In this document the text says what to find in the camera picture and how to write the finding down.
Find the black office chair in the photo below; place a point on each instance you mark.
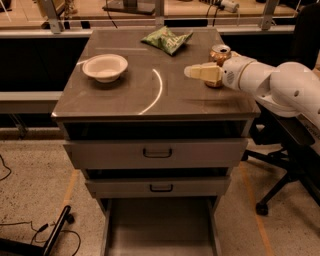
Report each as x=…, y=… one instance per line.
x=300, y=161

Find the grey top drawer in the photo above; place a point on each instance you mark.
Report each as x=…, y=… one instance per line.
x=156, y=154

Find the black monitor base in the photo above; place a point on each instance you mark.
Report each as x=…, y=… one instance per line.
x=144, y=7

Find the green chip bag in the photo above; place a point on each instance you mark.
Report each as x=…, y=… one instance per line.
x=165, y=40

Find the white bowl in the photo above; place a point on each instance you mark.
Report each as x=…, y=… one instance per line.
x=105, y=68

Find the grey middle drawer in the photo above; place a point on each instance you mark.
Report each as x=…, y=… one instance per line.
x=158, y=187

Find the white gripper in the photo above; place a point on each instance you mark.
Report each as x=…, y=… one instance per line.
x=232, y=74

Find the open grey bottom drawer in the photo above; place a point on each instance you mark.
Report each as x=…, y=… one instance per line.
x=180, y=226

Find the orange soda can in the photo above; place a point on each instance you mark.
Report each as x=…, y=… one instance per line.
x=218, y=54

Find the grey drawer cabinet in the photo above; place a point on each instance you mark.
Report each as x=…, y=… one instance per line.
x=151, y=100

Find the white power adapter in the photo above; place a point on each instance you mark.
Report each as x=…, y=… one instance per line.
x=230, y=5

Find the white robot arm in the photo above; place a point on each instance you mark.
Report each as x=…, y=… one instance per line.
x=288, y=90

